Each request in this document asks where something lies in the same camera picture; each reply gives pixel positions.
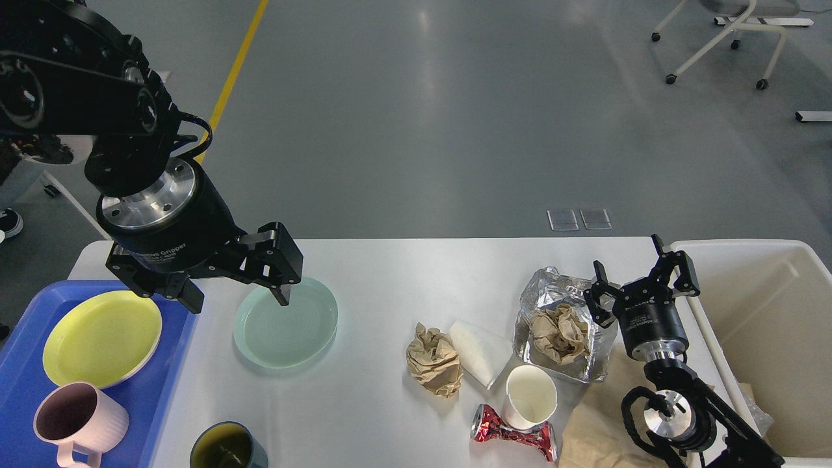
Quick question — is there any white chair base leg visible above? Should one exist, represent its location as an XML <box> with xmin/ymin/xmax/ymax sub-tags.
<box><xmin>40</xmin><ymin>170</ymin><xmax>112</xmax><ymax>241</ymax></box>

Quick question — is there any crushed red can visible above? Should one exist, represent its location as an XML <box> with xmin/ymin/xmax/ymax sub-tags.
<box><xmin>470</xmin><ymin>404</ymin><xmax>556</xmax><ymax>463</ymax></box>

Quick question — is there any brown paper bag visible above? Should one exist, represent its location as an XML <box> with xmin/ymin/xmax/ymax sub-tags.
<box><xmin>558</xmin><ymin>343</ymin><xmax>666</xmax><ymax>467</ymax></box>

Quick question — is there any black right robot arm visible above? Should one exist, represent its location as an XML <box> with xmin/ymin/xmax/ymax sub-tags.
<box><xmin>583</xmin><ymin>236</ymin><xmax>785</xmax><ymax>467</ymax></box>

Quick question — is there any crumpled brown paper ball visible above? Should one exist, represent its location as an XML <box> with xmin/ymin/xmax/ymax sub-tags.
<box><xmin>405</xmin><ymin>322</ymin><xmax>463</xmax><ymax>398</ymax></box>

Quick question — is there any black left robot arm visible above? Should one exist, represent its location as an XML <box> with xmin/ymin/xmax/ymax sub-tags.
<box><xmin>2</xmin><ymin>1</ymin><xmax>303</xmax><ymax>313</ymax></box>

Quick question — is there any white table leg bar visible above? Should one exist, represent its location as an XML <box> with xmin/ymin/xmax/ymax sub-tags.
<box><xmin>794</xmin><ymin>110</ymin><xmax>832</xmax><ymax>124</ymax></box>

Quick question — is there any pink ribbed mug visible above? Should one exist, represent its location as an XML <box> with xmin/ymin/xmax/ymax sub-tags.
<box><xmin>32</xmin><ymin>382</ymin><xmax>129</xmax><ymax>467</ymax></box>

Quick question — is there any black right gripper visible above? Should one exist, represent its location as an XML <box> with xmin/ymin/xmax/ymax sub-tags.
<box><xmin>583</xmin><ymin>235</ymin><xmax>701</xmax><ymax>361</ymax></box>

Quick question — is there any white rolling chair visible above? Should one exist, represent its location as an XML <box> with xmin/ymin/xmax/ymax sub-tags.
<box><xmin>664</xmin><ymin>1</ymin><xmax>814</xmax><ymax>90</ymax></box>

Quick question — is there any clear plastic wrap in bin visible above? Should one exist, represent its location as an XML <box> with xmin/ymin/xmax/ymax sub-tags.
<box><xmin>740</xmin><ymin>384</ymin><xmax>774</xmax><ymax>439</ymax></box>

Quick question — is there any brown paper in foil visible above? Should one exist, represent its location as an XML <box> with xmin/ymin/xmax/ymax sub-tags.
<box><xmin>530</xmin><ymin>304</ymin><xmax>590</xmax><ymax>365</ymax></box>

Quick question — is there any white crushed paper cup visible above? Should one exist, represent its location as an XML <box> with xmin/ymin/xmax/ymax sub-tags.
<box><xmin>448</xmin><ymin>320</ymin><xmax>512</xmax><ymax>390</ymax></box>

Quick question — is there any person leg with sneaker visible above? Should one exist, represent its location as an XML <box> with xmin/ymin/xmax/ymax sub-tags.
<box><xmin>1</xmin><ymin>208</ymin><xmax>24</xmax><ymax>242</ymax></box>

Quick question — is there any beige plastic bin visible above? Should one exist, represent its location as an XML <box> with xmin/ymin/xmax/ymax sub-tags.
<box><xmin>672</xmin><ymin>239</ymin><xmax>831</xmax><ymax>467</ymax></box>

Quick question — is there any silver foil container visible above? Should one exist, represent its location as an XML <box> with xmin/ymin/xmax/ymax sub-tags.
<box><xmin>513</xmin><ymin>266</ymin><xmax>618</xmax><ymax>383</ymax></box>

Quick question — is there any blue plastic tray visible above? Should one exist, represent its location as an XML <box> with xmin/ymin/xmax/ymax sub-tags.
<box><xmin>1</xmin><ymin>279</ymin><xmax>195</xmax><ymax>467</ymax></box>

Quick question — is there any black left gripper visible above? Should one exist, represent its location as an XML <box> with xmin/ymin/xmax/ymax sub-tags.
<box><xmin>96</xmin><ymin>158</ymin><xmax>304</xmax><ymax>314</ymax></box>

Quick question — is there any dark teal mug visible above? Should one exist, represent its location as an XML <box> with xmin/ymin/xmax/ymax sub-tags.
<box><xmin>189</xmin><ymin>421</ymin><xmax>268</xmax><ymax>467</ymax></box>

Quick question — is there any mint green plate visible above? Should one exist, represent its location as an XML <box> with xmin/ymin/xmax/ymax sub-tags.
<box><xmin>233</xmin><ymin>278</ymin><xmax>339</xmax><ymax>369</ymax></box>

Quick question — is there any yellow plate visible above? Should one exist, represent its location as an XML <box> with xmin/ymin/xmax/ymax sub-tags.
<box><xmin>42</xmin><ymin>291</ymin><xmax>163</xmax><ymax>389</ymax></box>

